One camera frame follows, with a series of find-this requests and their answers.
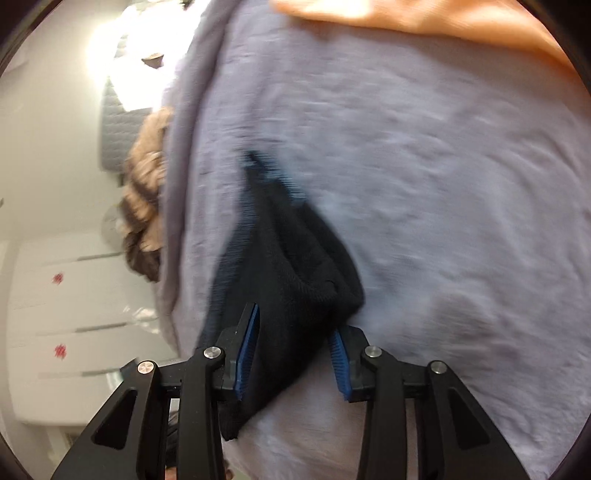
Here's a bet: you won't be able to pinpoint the black pants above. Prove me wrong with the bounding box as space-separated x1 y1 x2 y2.
197 151 365 441

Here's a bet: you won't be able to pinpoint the white drawer cabinet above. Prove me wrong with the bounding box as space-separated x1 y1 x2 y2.
7 231 177 427

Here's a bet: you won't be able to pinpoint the brown striped pillow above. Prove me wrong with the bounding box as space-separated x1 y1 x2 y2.
120 107 173 283

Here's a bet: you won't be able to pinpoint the pink embossed bedspread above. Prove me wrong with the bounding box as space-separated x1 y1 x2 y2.
160 1 590 479

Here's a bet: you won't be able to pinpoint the grey quilted cushion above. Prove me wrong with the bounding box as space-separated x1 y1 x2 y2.
99 81 151 174

